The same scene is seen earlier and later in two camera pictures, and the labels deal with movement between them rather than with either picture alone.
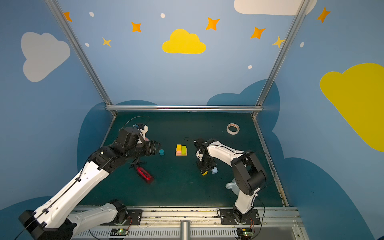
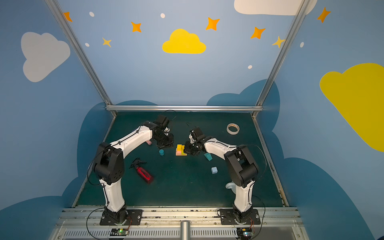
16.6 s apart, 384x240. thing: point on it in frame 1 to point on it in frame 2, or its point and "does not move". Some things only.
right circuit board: (244, 233) does not move
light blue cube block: (214, 170) does not move
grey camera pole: (185, 230) does not move
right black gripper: (205, 164) to (191, 148)
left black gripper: (151, 147) to (165, 140)
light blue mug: (233, 186) does not move
